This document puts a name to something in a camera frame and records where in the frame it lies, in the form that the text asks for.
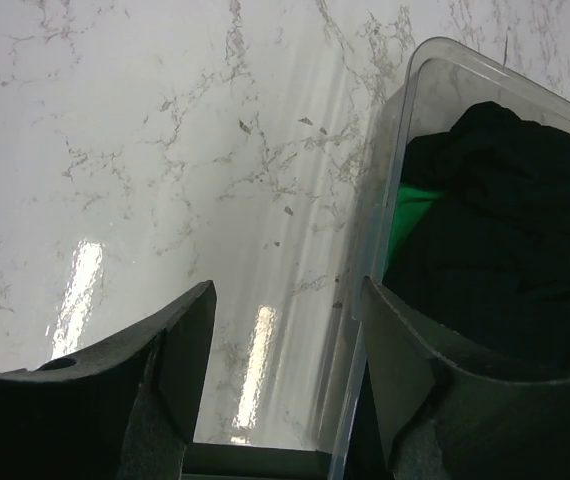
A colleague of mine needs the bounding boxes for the black t shirt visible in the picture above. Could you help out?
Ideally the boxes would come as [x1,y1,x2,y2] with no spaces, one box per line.
[383,102,570,373]

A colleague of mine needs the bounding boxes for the green t shirt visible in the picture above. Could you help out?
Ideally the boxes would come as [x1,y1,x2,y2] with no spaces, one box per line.
[385,182,445,270]

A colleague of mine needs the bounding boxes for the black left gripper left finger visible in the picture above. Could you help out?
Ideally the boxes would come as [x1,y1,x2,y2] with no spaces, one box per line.
[0,281,215,479]

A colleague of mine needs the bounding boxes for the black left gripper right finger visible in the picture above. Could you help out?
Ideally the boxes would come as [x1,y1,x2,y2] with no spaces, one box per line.
[360,279,570,479]

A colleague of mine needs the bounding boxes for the clear plastic bin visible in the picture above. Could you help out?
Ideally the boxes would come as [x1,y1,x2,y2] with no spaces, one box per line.
[329,38,570,479]

